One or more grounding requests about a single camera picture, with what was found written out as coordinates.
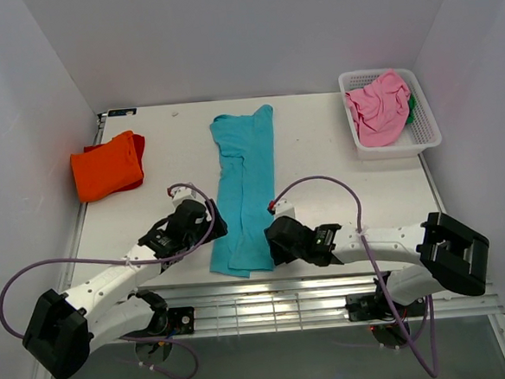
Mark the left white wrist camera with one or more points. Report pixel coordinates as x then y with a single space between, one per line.
180 194

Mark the blue table label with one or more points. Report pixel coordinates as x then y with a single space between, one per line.
122 112

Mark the pink t shirt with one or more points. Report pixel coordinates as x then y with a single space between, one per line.
380 109

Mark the folded red t shirt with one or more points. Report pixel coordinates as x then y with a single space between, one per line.
139 147

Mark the aluminium front rail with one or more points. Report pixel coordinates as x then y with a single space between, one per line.
234 309

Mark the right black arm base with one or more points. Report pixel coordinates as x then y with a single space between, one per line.
371 307

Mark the turquoise t shirt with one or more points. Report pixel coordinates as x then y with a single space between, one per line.
246 187

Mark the white plastic basket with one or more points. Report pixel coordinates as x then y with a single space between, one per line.
423 133

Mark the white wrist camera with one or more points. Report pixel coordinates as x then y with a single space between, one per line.
281 208
180 194

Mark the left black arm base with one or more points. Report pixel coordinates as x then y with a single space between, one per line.
176 321

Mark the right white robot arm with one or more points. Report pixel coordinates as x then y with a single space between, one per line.
440 254

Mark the folded orange t shirt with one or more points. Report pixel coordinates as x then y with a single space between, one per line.
104 169

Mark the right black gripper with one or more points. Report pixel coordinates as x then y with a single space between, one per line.
279 255

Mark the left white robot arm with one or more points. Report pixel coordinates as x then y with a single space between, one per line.
66 328

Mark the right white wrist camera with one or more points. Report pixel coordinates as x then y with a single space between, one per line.
281 208

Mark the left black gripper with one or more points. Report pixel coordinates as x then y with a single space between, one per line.
219 228

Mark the green t shirt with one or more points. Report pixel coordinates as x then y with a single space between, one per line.
412 105

